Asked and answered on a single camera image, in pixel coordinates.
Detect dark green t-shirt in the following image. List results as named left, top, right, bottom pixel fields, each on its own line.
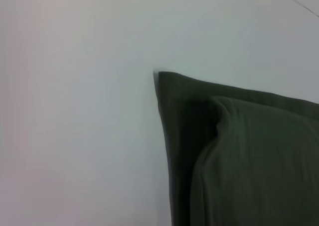
left=153, top=71, right=319, bottom=226

